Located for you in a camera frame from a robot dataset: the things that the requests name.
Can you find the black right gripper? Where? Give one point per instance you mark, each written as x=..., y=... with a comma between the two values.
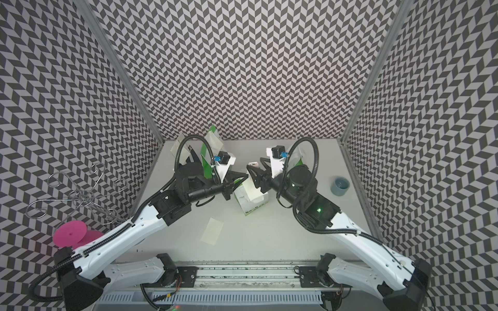
x=262, y=177

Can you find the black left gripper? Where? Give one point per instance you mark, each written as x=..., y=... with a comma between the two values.
x=235, y=177

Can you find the pale receipt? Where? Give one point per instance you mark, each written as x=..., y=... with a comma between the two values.
x=212, y=232
x=252, y=194

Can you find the green white tea bag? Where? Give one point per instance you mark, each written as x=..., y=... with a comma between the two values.
x=216, y=144
x=295, y=154
x=246, y=206

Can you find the navy and cream tote bag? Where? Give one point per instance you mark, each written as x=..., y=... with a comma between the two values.
x=186, y=155

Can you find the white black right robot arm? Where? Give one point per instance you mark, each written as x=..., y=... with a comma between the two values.
x=400, y=282

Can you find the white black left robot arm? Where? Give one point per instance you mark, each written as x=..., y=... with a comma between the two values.
x=80, y=277

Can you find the blue-grey ceramic cup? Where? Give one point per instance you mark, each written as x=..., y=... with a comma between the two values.
x=340, y=186

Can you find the pink plastic disc spool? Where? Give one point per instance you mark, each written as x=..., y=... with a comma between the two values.
x=75, y=234

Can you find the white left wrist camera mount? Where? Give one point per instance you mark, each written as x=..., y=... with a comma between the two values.
x=223, y=161

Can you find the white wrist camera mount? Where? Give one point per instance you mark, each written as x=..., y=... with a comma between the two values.
x=223, y=161
x=277, y=156

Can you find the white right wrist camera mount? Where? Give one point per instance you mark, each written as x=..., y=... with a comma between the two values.
x=277, y=156

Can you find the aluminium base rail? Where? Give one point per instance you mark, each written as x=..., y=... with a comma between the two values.
x=238, y=284

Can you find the silver wire rack stand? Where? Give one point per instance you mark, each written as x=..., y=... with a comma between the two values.
x=80, y=197

